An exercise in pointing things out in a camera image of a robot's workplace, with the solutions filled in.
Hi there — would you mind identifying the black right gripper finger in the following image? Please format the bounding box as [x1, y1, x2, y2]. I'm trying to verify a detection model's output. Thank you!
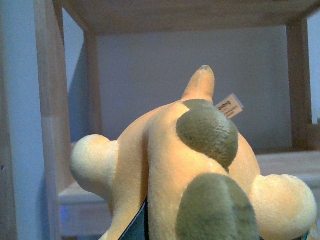
[119, 198, 150, 240]

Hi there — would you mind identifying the orange plush dinosaur toy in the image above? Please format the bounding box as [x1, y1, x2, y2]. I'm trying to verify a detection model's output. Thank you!
[70, 65, 319, 240]

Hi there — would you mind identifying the wooden shelf unit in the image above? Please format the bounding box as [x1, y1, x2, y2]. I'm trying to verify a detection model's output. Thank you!
[34, 0, 320, 240]

